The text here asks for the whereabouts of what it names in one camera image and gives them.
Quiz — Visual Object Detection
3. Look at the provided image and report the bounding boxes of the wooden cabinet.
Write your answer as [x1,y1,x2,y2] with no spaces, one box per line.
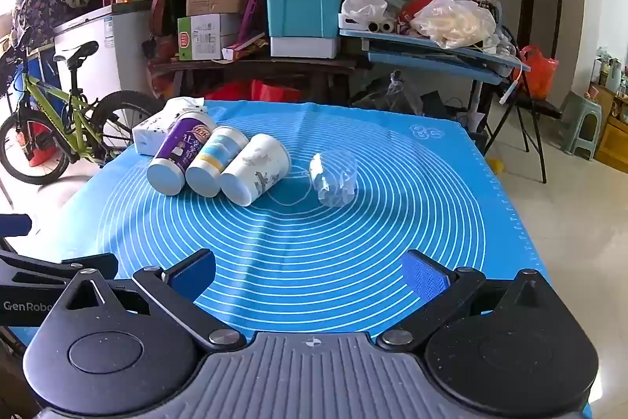
[593,84,628,175]

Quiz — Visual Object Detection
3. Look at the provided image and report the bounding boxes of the dark wooden table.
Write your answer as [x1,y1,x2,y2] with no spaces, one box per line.
[148,54,357,102]

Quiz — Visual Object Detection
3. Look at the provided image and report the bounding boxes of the green bicycle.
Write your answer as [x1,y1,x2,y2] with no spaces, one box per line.
[0,25,166,185]

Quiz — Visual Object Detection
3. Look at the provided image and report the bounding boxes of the white plastic box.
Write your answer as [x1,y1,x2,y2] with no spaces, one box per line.
[269,36,341,59]

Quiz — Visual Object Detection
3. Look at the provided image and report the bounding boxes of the blue study desk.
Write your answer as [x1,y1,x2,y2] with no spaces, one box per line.
[340,27,532,135]

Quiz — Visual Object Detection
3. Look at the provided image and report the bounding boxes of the clear plastic cup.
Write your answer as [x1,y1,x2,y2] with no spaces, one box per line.
[309,151,357,209]

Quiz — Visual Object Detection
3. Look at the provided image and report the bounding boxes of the green plastic stool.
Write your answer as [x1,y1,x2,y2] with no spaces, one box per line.
[558,90,604,161]

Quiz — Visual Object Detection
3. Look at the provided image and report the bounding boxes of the white chest freezer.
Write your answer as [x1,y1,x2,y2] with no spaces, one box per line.
[52,0,154,106]

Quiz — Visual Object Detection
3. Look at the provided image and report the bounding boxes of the white cup with yellow band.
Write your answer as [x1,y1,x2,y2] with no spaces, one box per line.
[185,126,250,198]

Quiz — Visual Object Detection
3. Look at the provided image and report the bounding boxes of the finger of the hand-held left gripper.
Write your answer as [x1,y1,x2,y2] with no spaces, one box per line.
[0,249,119,288]
[0,214,33,253]

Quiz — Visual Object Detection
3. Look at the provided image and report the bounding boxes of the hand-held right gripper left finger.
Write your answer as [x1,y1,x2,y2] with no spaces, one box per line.
[63,249,247,351]

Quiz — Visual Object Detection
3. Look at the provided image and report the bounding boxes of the green and white carton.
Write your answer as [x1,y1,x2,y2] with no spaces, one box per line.
[177,13,241,62]

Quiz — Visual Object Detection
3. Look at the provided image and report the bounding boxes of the purple paper cup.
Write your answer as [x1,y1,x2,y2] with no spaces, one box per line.
[146,112,217,195]

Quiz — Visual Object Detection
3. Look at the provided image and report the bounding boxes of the clear bag of yellowish contents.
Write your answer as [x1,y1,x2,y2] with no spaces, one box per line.
[410,0,497,50]

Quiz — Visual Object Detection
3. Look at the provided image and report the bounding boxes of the red bags under table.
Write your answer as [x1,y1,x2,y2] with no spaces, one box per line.
[203,78,303,104]

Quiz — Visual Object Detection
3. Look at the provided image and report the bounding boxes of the purple plastic rack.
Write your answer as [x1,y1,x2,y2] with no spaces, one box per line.
[237,0,269,50]

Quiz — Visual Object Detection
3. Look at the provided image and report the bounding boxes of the white cup with grey print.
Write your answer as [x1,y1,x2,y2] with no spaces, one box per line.
[220,134,292,207]

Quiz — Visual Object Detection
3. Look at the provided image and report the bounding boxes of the white tissue pack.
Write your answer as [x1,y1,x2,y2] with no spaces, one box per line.
[132,97,206,156]

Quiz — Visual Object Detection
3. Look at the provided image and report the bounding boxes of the black folding chair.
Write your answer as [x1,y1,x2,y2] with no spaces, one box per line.
[483,0,563,184]

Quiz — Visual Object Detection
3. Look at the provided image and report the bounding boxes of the red plastic bag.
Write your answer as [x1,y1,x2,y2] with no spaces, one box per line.
[519,45,559,100]

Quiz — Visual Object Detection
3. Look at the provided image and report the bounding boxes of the small white plastic bag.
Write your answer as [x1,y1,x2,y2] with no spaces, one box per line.
[340,0,389,26]

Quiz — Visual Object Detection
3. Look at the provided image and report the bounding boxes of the blue silicone baking mat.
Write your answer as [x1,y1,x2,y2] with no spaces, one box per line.
[43,99,553,344]

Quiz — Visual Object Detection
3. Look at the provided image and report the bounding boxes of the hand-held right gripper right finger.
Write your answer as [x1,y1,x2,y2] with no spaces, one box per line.
[377,249,555,351]

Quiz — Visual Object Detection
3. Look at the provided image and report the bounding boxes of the teal storage bin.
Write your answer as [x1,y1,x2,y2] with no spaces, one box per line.
[261,0,351,40]

